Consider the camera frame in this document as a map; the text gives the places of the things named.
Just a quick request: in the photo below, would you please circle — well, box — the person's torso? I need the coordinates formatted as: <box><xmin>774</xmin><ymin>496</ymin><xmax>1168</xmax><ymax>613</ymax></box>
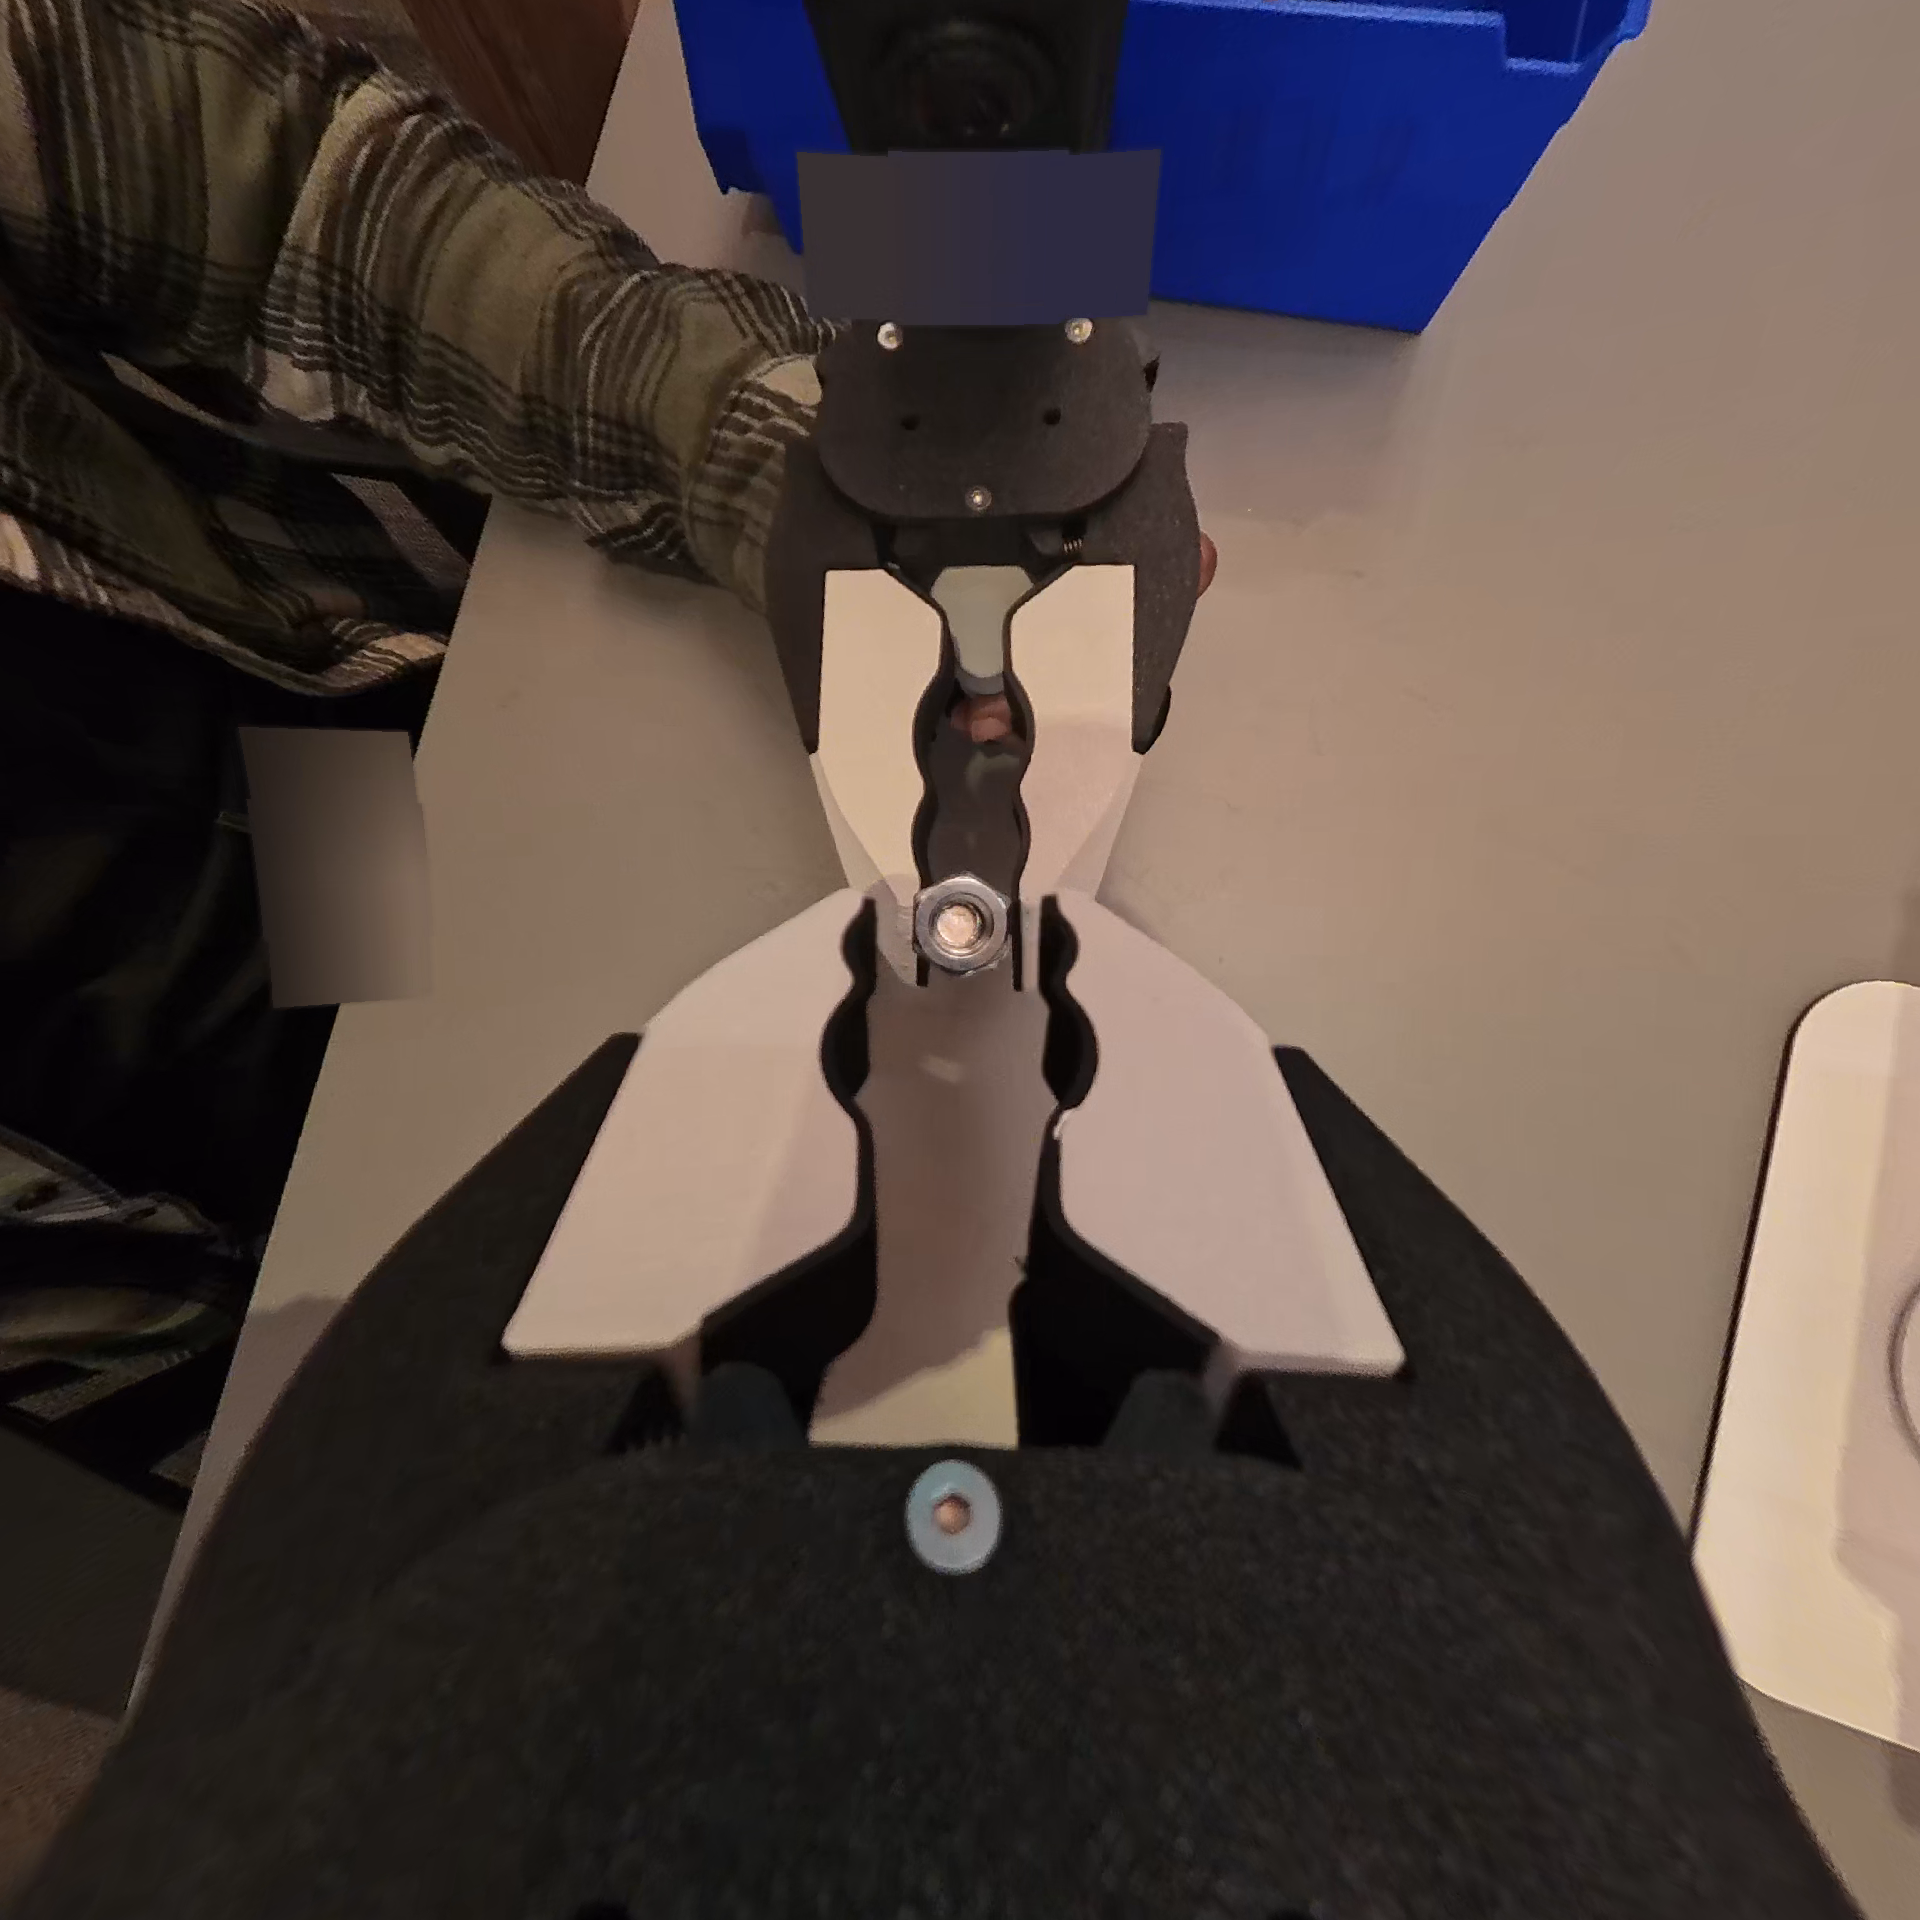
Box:
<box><xmin>0</xmin><ymin>0</ymin><xmax>496</xmax><ymax>1501</ymax></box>

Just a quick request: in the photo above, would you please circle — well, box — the silver hex bolt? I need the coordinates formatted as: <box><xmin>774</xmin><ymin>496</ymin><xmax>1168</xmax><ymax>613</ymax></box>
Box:
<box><xmin>911</xmin><ymin>877</ymin><xmax>1009</xmax><ymax>977</ymax></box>

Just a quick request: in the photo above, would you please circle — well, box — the person's left forearm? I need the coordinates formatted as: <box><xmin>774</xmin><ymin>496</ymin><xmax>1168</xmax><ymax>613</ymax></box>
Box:
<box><xmin>286</xmin><ymin>91</ymin><xmax>843</xmax><ymax>610</ymax></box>

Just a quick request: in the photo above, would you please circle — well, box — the wooden post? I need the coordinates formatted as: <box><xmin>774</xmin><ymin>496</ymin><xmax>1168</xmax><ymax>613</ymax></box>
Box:
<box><xmin>398</xmin><ymin>0</ymin><xmax>649</xmax><ymax>185</ymax></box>

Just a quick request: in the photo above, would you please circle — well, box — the blue plastic bin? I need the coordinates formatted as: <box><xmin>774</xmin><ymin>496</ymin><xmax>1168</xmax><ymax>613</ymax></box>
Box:
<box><xmin>670</xmin><ymin>0</ymin><xmax>1628</xmax><ymax>335</ymax></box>

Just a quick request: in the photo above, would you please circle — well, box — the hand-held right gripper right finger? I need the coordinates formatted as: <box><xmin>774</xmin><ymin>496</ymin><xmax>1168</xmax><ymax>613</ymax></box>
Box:
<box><xmin>1032</xmin><ymin>894</ymin><xmax>1409</xmax><ymax>1382</ymax></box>

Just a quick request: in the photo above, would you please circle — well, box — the white tablet stand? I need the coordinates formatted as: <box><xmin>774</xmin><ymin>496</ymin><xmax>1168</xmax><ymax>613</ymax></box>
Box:
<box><xmin>1693</xmin><ymin>983</ymin><xmax>1920</xmax><ymax>1749</ymax></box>

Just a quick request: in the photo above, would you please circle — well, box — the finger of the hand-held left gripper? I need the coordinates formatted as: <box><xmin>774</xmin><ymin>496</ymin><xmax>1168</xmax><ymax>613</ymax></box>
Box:
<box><xmin>1002</xmin><ymin>564</ymin><xmax>1140</xmax><ymax>992</ymax></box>
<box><xmin>810</xmin><ymin>566</ymin><xmax>956</xmax><ymax>986</ymax></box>

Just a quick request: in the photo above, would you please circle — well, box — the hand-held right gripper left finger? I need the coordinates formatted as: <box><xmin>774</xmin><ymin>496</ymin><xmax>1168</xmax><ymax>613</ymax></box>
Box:
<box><xmin>500</xmin><ymin>894</ymin><xmax>880</xmax><ymax>1367</ymax></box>

